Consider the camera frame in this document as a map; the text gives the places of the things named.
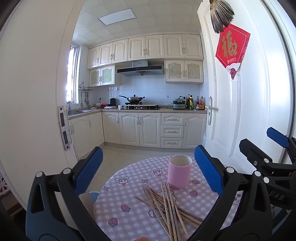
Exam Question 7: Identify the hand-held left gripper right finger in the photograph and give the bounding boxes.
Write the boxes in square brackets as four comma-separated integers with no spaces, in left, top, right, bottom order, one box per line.
[190,145,274,241]

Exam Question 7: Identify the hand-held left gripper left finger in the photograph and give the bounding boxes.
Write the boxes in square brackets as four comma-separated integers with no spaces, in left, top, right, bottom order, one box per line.
[25,146,104,241]

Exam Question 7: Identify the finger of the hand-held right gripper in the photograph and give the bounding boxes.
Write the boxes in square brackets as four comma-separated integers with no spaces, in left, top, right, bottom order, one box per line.
[267,127,296,164]
[239,138,273,172]

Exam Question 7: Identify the pink cup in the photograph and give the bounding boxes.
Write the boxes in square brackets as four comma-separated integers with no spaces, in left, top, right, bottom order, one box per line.
[167,155,192,190]

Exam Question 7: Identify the pile of wooden chopsticks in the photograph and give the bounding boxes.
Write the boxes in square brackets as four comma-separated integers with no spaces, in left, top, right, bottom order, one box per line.
[135,181,205,241]

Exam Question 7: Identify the blue stool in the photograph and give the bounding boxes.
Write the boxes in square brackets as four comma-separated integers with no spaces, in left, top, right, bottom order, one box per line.
[89,192,100,209]

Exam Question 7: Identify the white door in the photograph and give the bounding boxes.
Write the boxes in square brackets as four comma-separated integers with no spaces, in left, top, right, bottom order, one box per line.
[196,0,294,174]

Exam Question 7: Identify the white cabinet drawer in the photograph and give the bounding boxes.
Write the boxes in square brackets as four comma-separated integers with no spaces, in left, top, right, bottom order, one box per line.
[161,113,185,126]
[161,125,184,138]
[161,137,184,149]

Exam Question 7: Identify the metal lock strike plate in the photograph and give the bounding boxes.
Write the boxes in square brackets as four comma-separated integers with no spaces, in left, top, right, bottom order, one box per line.
[57,105,73,151]

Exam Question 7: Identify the white lower cabinets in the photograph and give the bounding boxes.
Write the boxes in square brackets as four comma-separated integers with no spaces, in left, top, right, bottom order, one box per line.
[68,109,207,160]

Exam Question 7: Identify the white cabinets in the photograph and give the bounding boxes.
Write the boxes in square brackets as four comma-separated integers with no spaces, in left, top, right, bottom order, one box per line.
[68,109,207,160]
[87,34,204,70]

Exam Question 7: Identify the pink checked tablecloth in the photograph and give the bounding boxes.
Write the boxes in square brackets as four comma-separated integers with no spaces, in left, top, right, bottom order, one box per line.
[93,156,243,241]

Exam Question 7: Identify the green electric cooker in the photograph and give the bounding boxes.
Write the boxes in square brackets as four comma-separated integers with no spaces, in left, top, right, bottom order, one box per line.
[173,97,186,109]

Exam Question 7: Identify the gas stove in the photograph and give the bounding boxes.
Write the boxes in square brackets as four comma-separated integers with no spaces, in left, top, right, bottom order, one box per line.
[122,105,161,110]

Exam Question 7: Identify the metal utensil rack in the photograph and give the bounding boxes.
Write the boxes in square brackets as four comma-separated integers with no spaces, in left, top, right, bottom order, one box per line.
[78,82,94,91]

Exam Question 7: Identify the metal wok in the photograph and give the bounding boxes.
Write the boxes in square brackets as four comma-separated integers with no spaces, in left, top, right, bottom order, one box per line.
[119,94,146,103]

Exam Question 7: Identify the white cutout plastic stool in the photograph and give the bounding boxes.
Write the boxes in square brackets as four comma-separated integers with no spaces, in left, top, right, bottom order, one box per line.
[0,171,11,197]

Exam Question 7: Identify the white lattice door cabinet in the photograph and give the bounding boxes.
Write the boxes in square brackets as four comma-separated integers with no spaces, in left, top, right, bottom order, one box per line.
[165,60,204,84]
[89,65,122,87]

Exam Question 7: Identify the window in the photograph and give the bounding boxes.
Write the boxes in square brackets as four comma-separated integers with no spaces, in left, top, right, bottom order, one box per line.
[67,45,80,103]

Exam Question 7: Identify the red diamond door poster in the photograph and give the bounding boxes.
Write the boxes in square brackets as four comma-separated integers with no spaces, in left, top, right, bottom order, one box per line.
[215,23,251,80]

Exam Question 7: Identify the range hood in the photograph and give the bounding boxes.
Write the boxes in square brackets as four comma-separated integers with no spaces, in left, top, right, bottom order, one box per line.
[117,60,165,77]

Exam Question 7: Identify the feather fan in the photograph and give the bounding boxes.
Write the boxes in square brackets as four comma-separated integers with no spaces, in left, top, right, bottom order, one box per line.
[209,0,234,34]

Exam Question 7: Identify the white upper cabinets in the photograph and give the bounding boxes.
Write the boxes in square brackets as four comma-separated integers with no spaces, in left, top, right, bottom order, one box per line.
[87,34,204,70]

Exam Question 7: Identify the ceiling light panel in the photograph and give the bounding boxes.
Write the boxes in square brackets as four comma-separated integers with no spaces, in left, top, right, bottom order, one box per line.
[98,8,139,26]

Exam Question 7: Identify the metal door handle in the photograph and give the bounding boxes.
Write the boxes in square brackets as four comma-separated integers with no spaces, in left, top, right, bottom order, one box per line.
[206,96,219,126]

